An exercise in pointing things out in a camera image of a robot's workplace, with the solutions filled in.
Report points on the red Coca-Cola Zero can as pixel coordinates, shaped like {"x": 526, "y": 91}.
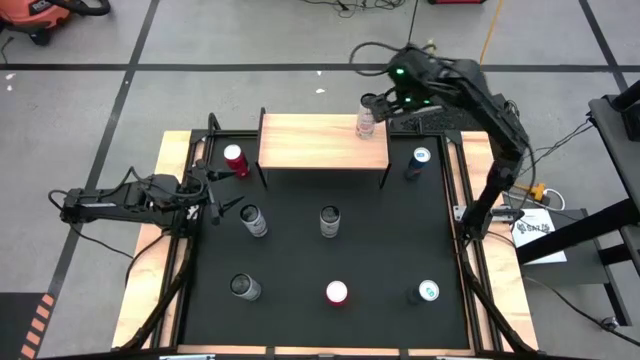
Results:
{"x": 336, "y": 292}
{"x": 237, "y": 162}

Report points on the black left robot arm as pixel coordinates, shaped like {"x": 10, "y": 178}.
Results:
{"x": 115, "y": 205}

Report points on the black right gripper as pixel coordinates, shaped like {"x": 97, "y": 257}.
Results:
{"x": 410, "y": 102}

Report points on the silver Celsius can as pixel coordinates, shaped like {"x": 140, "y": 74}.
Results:
{"x": 247, "y": 290}

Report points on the yellow power plug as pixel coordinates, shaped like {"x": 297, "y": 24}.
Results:
{"x": 537, "y": 190}

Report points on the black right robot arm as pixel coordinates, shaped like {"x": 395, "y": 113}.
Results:
{"x": 500, "y": 125}

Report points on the red box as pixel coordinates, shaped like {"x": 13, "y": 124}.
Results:
{"x": 457, "y": 1}

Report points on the black orange striped mat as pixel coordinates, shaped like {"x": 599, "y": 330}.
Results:
{"x": 15, "y": 325}

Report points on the dark can white lid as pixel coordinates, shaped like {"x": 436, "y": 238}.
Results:
{"x": 429, "y": 290}

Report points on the white Celsius energy can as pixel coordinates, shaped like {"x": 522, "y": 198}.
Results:
{"x": 330, "y": 227}

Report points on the black table mat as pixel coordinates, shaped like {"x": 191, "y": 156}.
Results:
{"x": 350, "y": 260}

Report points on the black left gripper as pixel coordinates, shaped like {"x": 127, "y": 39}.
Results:
{"x": 207, "y": 190}

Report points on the white Celsius Peach Vibe can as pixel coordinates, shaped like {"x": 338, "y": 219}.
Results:
{"x": 256, "y": 225}
{"x": 365, "y": 127}

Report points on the white printed paper sheet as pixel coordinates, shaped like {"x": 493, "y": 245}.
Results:
{"x": 542, "y": 247}

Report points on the black metal stand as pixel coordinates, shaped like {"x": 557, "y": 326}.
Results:
{"x": 612, "y": 150}

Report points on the orange shop vacuum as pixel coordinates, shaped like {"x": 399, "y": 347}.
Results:
{"x": 35, "y": 15}

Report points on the wooden shelf black metal legs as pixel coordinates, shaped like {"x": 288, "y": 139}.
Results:
{"x": 310, "y": 142}

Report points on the black perforated panel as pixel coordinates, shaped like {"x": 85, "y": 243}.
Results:
{"x": 440, "y": 121}

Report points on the blue Red Bull can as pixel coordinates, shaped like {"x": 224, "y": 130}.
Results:
{"x": 419, "y": 160}

